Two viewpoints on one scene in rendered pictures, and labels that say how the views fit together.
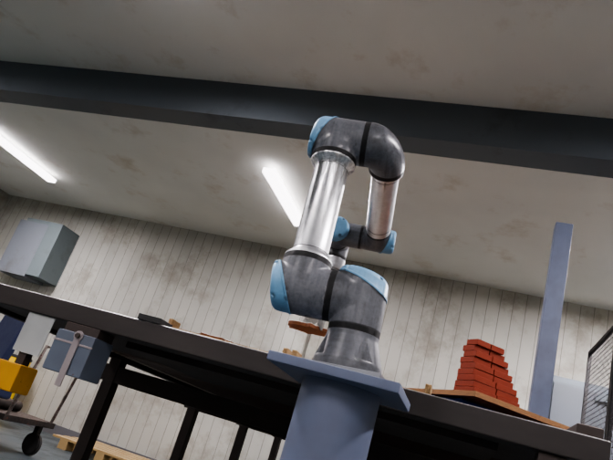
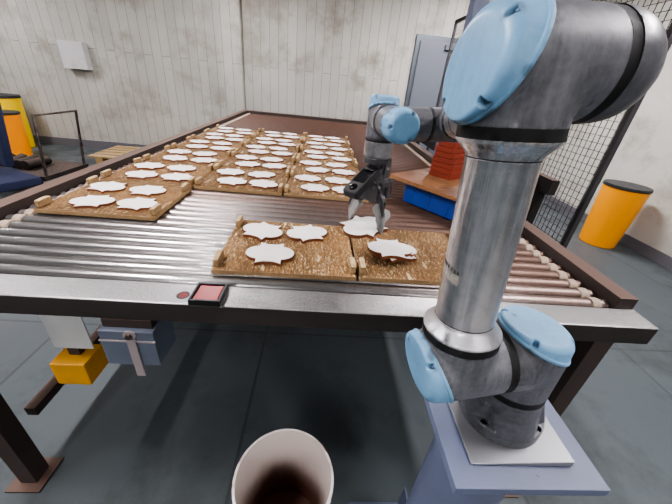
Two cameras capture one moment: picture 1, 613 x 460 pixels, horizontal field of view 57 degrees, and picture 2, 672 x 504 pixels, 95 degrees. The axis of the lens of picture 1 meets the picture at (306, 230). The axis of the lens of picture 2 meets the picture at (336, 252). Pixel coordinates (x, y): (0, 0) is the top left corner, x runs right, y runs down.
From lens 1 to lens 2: 129 cm
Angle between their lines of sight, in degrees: 55
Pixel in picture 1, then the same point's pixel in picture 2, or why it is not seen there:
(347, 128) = (590, 60)
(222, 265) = not seen: outside the picture
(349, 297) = (537, 385)
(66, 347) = (122, 345)
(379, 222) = not seen: hidden behind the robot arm
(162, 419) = (158, 119)
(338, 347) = (517, 432)
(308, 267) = (486, 371)
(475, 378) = (454, 158)
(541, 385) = not seen: hidden behind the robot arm
